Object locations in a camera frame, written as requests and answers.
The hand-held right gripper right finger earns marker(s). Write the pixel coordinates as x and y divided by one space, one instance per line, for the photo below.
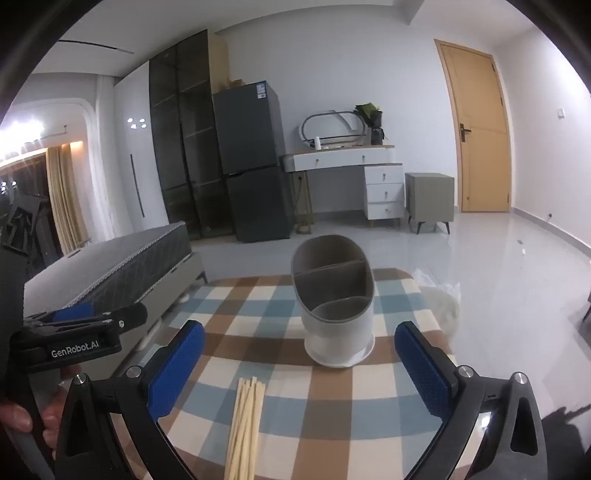
425 369

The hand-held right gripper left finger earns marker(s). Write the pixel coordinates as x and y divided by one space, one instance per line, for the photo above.
178 369

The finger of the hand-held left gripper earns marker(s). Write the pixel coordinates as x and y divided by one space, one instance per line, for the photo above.
129 316
71 312

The bunch of wooden chopsticks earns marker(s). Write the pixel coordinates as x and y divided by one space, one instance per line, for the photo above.
242 429

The white grey utensil holder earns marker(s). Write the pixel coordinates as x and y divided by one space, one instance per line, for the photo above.
337 323

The person's left hand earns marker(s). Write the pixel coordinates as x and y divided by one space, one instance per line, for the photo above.
16 415

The grey quilted mattress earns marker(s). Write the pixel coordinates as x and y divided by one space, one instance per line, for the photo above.
115 263

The white pouf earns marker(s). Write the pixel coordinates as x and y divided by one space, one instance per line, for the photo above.
443 314

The clear plastic bag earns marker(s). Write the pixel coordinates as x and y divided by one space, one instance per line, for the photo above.
427 277

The beige curtain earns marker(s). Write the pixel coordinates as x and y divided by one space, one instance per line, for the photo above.
64 198

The checkered tablecloth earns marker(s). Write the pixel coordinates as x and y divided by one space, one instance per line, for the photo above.
286 406

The window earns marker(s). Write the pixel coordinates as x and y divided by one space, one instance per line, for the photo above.
32 180

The white wardrobe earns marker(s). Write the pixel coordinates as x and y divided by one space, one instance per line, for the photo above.
138 161

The grey nightstand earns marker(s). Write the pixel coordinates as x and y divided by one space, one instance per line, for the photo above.
429 198

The black floor device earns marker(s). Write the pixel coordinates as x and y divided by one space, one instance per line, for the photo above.
587 309

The dark glass cabinet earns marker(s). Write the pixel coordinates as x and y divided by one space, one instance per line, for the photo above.
184 138

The grey fridge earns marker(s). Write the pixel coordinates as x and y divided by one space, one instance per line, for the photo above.
254 175

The white dressing table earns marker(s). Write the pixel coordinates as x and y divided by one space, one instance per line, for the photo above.
383 184

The small cardboard box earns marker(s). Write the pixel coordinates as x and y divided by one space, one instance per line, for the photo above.
235 84

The flower bouquet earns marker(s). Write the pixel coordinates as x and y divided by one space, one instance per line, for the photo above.
371 117

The oval mirror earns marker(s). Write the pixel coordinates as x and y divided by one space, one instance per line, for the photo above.
309 124

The wooden door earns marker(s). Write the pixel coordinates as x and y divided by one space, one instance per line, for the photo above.
480 92

